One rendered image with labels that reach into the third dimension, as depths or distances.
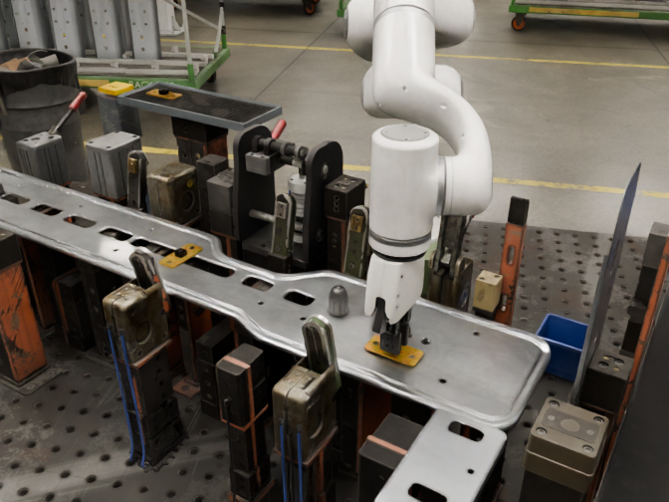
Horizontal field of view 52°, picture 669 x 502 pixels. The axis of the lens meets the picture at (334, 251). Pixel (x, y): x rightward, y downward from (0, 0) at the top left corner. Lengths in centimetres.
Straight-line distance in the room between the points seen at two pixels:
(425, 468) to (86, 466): 69
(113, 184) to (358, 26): 65
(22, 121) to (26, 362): 252
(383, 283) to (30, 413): 83
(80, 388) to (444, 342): 79
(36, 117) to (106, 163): 238
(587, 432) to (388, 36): 57
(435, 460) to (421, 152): 38
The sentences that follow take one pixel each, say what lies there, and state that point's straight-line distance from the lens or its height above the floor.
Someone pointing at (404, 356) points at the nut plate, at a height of 101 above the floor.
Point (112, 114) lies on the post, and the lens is 177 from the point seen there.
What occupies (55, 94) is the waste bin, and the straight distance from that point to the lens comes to 389.
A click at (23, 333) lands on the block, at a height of 82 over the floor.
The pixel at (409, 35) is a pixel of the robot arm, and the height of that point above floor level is 143.
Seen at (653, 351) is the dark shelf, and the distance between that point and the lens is 109.
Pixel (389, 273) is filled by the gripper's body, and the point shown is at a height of 117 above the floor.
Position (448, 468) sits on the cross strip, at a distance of 89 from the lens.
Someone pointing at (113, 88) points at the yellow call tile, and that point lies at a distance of 177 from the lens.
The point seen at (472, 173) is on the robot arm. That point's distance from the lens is 87.
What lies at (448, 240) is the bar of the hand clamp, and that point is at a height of 110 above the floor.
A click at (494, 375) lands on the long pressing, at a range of 103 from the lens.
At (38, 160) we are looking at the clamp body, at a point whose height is 102.
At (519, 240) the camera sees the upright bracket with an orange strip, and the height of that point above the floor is 113.
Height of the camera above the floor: 165
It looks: 30 degrees down
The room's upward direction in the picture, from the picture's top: straight up
